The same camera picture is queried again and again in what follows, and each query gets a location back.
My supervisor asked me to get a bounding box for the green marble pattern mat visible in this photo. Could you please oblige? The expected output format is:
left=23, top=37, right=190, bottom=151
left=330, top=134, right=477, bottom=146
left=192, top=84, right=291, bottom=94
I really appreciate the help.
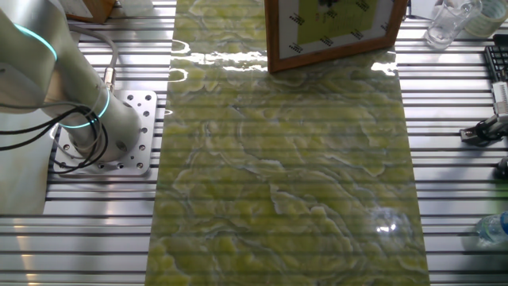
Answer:
left=144, top=0, right=432, bottom=286

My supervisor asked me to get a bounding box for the brown cardboard box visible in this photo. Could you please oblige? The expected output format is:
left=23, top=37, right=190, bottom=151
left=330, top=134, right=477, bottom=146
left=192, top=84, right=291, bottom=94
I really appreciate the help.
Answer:
left=59, top=0, right=117, bottom=24

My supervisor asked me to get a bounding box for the clear plastic cup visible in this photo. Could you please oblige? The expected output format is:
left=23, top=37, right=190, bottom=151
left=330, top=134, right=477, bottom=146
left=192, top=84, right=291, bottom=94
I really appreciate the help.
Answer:
left=423, top=0, right=483, bottom=51

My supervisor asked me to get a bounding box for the clear water bottle blue cap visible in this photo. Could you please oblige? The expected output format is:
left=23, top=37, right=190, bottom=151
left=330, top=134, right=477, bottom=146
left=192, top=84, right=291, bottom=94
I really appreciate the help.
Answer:
left=475, top=210, right=508, bottom=245

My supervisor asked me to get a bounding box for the black keyboard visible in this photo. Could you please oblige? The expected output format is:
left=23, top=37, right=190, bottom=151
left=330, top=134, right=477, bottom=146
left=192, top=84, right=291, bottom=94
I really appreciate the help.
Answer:
left=483, top=44, right=508, bottom=83

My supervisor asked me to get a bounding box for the clear tape roll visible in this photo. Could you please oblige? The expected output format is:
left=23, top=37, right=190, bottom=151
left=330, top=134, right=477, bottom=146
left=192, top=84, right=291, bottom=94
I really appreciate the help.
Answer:
left=464, top=0, right=508, bottom=39

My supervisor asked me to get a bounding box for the wooden picture frame green sheet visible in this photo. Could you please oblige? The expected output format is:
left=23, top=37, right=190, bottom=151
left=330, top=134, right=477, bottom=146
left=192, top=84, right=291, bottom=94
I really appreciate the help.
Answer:
left=264, top=0, right=410, bottom=75

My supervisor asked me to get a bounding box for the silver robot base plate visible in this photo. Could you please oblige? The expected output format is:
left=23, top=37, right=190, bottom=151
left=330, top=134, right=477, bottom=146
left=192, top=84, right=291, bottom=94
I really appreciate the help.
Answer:
left=50, top=90, right=159, bottom=176

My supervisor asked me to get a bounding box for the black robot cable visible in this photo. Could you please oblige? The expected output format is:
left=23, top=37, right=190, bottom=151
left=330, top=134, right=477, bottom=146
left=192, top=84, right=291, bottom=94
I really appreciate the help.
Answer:
left=0, top=102, right=110, bottom=175

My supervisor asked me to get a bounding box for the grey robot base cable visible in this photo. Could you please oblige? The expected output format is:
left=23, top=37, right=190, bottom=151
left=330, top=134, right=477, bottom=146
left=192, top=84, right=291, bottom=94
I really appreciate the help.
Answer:
left=67, top=24, right=120, bottom=93

